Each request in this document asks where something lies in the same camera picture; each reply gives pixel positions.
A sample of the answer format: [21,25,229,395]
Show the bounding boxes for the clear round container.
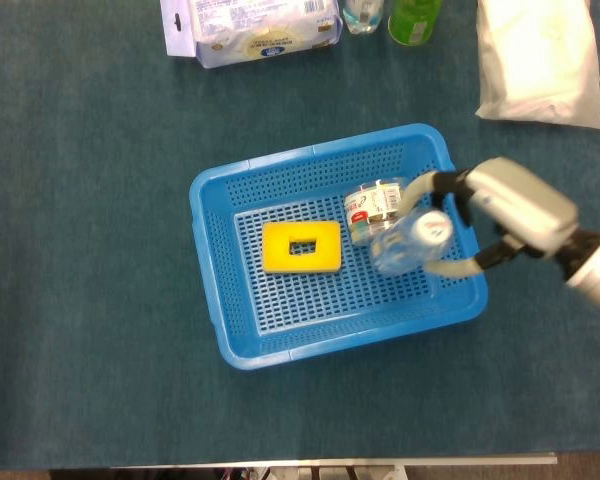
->
[343,177,416,246]

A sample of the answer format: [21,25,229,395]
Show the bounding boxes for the green cylindrical can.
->
[387,0,442,45]

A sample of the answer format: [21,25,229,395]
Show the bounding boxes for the yellow sponge with rectangular hole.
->
[262,221,342,275]

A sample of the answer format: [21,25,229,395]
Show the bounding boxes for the lavender wet wipes pack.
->
[159,0,345,70]

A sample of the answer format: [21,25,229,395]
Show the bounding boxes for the blue perforated plastic basket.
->
[188,122,490,371]

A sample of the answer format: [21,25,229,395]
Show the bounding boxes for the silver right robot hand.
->
[402,156,580,279]

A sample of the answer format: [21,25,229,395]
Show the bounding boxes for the white powder-filled plastic bag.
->
[474,0,600,131]

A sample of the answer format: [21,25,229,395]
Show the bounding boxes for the metal table edge strip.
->
[110,452,558,469]

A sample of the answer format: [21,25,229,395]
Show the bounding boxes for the small clear water bottle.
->
[369,208,455,277]

